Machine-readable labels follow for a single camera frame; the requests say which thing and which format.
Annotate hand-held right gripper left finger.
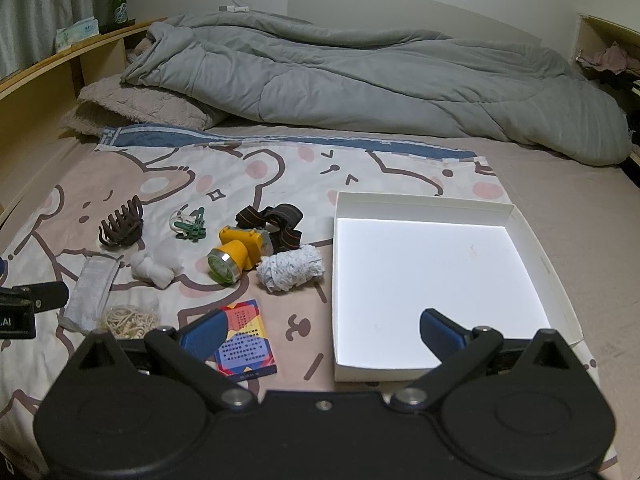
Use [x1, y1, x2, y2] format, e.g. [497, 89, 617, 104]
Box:
[75, 307, 256, 408]

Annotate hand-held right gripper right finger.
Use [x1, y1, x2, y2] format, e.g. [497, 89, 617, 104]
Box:
[390, 308, 576, 408]

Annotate colourful card box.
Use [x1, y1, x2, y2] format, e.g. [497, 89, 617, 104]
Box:
[215, 299, 278, 378]

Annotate grey foil packet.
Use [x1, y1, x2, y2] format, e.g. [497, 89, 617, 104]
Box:
[62, 255, 121, 331]

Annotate white cardboard box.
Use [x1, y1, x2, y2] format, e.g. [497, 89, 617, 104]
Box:
[331, 190, 585, 383]

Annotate bag of rubber bands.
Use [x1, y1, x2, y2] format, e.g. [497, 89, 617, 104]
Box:
[97, 300, 161, 341]

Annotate yellow headlamp with strap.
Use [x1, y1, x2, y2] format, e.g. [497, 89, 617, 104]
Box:
[207, 203, 303, 286]

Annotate white speckled rope bundle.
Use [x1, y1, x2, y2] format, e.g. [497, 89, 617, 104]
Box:
[256, 244, 325, 293]

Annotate brown hair claw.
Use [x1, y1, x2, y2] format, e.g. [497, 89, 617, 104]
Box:
[98, 196, 145, 249]

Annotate green plastic clips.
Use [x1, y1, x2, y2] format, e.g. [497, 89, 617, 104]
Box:
[174, 205, 208, 242]

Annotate wooden bedside shelf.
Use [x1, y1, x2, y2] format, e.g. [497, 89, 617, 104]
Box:
[0, 17, 168, 211]

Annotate bear pattern cloth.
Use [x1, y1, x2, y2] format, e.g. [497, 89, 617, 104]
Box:
[0, 120, 640, 480]

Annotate bear printed blanket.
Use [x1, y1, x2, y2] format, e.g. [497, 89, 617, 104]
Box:
[0, 126, 501, 461]

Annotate beige fuzzy pillow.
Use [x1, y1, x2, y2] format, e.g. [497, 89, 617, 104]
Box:
[60, 72, 231, 137]

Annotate tissue pack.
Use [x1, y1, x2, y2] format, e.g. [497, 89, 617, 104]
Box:
[54, 20, 100, 52]

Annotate grey curtain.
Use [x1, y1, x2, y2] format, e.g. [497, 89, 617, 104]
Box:
[0, 0, 96, 78]

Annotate grey duvet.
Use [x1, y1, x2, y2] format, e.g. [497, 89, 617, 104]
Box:
[121, 10, 633, 167]

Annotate pink clothes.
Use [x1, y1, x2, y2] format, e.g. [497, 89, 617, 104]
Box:
[575, 42, 640, 78]

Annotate wooden cabinet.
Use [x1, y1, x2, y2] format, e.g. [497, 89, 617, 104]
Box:
[572, 12, 640, 91]

